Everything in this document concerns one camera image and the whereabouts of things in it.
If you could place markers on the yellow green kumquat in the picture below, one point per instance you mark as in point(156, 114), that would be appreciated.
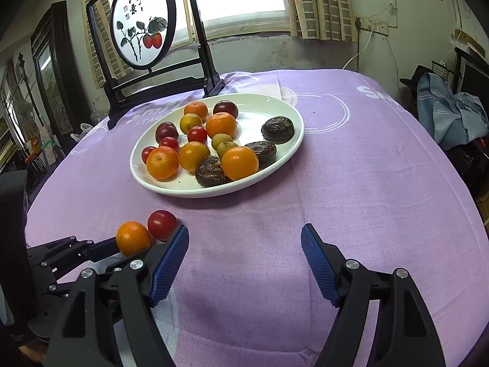
point(228, 149)
point(190, 122)
point(221, 139)

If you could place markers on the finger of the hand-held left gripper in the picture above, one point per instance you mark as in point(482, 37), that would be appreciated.
point(103, 247)
point(63, 281)

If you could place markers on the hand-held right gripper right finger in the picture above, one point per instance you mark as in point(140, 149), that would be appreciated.
point(319, 260)

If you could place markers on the dark brown water chestnut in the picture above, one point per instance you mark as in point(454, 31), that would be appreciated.
point(210, 172)
point(261, 153)
point(277, 130)

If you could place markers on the dark red cherry tomato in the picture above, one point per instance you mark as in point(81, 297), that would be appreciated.
point(166, 131)

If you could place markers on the dark wooden cabinet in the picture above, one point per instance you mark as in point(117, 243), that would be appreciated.
point(53, 84)

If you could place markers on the purple tablecloth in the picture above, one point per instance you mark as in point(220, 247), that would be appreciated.
point(344, 198)

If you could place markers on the dark purple cherry tomato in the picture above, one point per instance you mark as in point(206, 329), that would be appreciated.
point(225, 109)

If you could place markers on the light blue garment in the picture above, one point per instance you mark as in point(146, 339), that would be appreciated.
point(439, 111)

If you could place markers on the white plate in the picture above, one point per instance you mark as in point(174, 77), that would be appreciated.
point(259, 107)

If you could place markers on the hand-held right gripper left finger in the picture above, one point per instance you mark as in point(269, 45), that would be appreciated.
point(168, 263)

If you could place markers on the yellow orange tomato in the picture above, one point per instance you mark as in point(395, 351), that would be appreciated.
point(194, 156)

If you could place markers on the white plastic bag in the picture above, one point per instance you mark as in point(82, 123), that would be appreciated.
point(82, 132)

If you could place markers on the round painted table screen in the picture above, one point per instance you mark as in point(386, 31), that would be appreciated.
point(141, 19)

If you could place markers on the beige checked curtain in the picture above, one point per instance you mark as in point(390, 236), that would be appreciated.
point(324, 4)
point(116, 65)

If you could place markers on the black hat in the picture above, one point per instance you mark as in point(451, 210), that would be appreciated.
point(414, 78)

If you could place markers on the white power socket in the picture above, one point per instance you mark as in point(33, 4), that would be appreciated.
point(378, 26)

